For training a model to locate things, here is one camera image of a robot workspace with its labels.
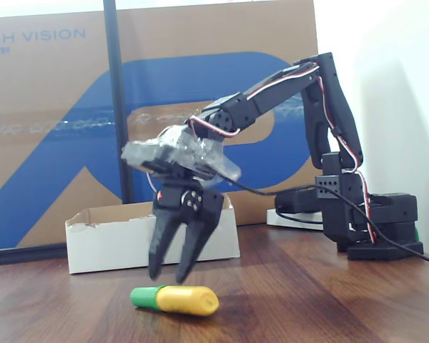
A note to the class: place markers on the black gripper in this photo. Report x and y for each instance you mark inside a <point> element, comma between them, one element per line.
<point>172,202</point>

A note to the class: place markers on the yellow bottle with green cap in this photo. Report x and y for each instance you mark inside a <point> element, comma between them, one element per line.
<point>186,302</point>

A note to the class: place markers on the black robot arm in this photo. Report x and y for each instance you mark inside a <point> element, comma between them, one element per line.
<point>334,107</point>

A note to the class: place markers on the white cardboard box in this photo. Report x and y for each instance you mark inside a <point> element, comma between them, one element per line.
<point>111,246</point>

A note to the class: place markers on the large brown blue cardboard box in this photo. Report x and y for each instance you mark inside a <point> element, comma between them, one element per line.
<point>39,107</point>

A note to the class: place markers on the black power adapter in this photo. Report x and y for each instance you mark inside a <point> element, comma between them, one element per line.
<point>296,202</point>

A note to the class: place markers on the black metal pole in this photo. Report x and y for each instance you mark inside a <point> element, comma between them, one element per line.
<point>116,107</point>

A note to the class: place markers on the small green object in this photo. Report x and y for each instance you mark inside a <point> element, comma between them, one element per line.
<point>416,235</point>

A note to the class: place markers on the plastic-wrapped camera on gripper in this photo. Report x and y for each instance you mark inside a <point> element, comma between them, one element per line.
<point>178,151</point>

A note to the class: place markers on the black metal rail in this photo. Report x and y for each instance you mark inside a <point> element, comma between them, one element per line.
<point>25,254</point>

